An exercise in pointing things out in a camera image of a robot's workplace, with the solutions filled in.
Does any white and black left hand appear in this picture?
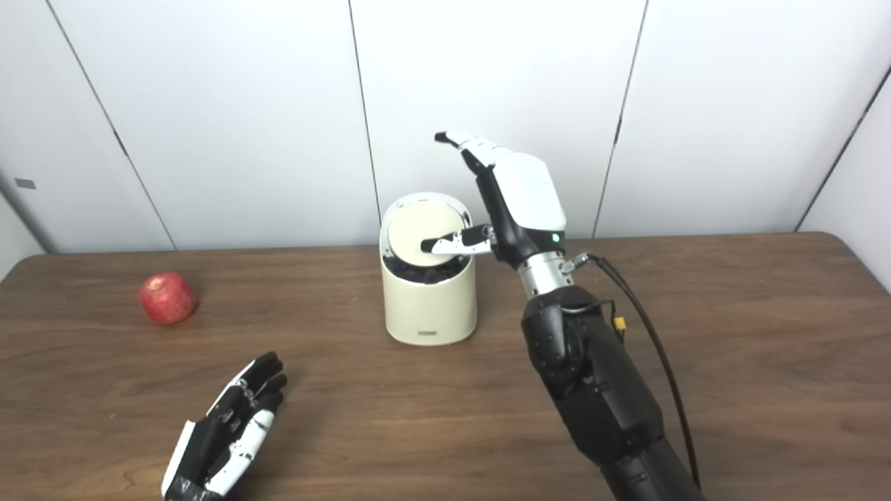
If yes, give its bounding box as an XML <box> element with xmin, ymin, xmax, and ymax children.
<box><xmin>161</xmin><ymin>351</ymin><xmax>288</xmax><ymax>501</ymax></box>

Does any white and black right hand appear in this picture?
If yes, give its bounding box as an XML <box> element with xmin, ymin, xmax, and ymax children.
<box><xmin>421</xmin><ymin>130</ymin><xmax>567</xmax><ymax>269</ymax></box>

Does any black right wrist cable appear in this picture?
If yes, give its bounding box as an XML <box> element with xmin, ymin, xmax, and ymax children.
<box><xmin>564</xmin><ymin>253</ymin><xmax>700</xmax><ymax>488</ymax></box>

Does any cream lidded trash can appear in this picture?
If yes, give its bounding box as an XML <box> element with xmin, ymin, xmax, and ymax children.
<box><xmin>379</xmin><ymin>192</ymin><xmax>478</xmax><ymax>346</ymax></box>

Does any cream round bin lid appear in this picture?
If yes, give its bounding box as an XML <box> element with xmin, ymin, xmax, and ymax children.
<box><xmin>387</xmin><ymin>201</ymin><xmax>468</xmax><ymax>267</ymax></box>

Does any red apple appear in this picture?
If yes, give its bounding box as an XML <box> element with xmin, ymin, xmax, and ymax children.
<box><xmin>139</xmin><ymin>272</ymin><xmax>198</xmax><ymax>325</ymax></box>

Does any thin wire with yellow connector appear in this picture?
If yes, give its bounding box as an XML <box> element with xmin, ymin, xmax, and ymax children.
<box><xmin>565</xmin><ymin>299</ymin><xmax>627</xmax><ymax>343</ymax></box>

